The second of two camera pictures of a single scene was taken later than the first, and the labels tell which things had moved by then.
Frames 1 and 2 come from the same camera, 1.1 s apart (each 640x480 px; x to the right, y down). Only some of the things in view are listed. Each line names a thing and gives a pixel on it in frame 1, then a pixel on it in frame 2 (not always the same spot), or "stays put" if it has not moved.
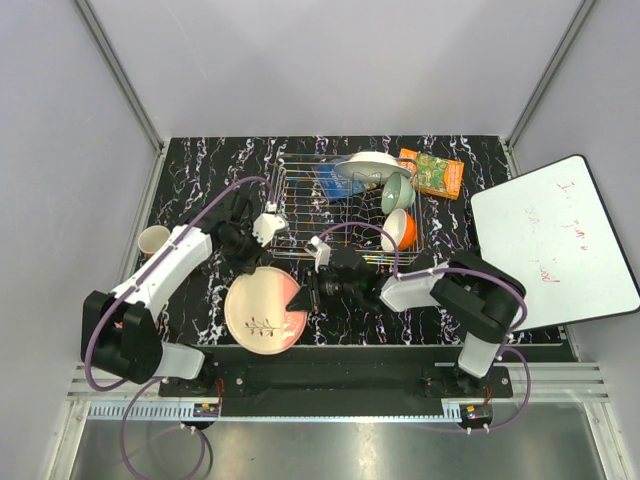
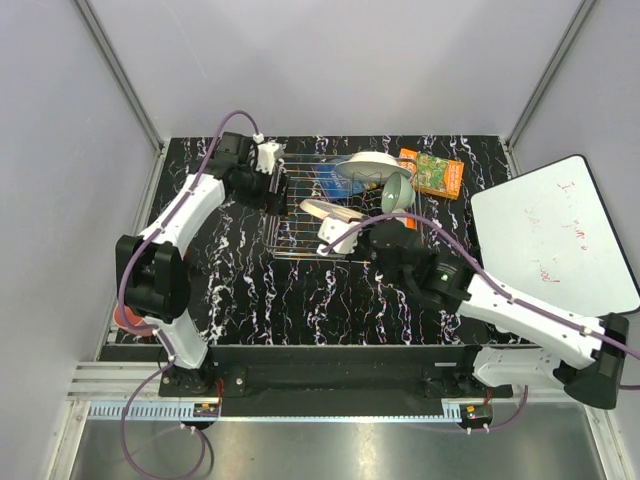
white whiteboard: (548, 232) stays put
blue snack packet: (337, 187) stays put
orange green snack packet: (432, 173) stays put
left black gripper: (249, 263) → (272, 203)
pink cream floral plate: (256, 311) → (324, 210)
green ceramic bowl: (398, 193) stays put
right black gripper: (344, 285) → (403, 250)
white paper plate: (371, 165) stays put
